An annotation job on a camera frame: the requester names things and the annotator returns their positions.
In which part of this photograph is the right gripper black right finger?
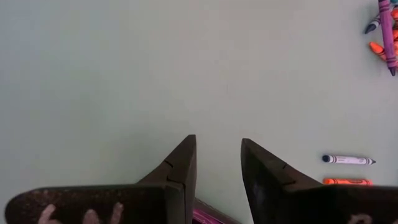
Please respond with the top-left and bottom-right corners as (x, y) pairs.
(241, 138), (398, 224)

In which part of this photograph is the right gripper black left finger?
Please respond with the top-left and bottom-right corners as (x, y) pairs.
(4, 134), (198, 224)

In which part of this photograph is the purple crayon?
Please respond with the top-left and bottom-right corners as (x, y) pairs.
(192, 208), (220, 224)
(377, 0), (398, 77)

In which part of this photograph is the black plastic basket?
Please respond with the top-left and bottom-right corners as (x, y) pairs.
(192, 197), (243, 224)

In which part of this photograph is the green table mat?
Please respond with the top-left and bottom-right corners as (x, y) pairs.
(0, 0), (398, 224)

